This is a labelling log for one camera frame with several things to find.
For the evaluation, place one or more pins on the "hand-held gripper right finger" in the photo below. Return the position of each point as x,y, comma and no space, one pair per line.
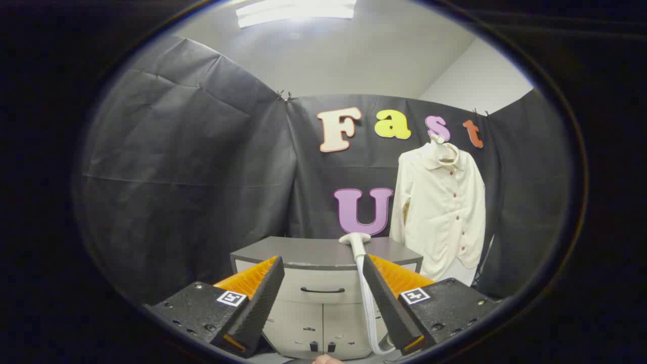
389,308

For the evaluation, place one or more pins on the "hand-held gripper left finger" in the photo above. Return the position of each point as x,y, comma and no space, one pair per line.
258,308

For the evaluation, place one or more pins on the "white garment steamer head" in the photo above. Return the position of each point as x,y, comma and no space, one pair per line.
356,242

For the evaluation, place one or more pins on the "white garment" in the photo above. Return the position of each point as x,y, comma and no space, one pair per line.
455,273

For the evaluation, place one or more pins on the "cream button-up shirt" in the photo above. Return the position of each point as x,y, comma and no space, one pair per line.
440,212

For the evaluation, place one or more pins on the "white clothes hanger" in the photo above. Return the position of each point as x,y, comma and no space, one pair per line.
438,136

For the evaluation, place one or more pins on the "grey top white cabinet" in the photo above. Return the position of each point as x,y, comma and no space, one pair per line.
303,250

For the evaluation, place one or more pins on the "black backdrop cloth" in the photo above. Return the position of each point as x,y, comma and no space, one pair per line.
177,177

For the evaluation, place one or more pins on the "ceiling light panel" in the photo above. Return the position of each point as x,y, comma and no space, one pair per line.
295,10

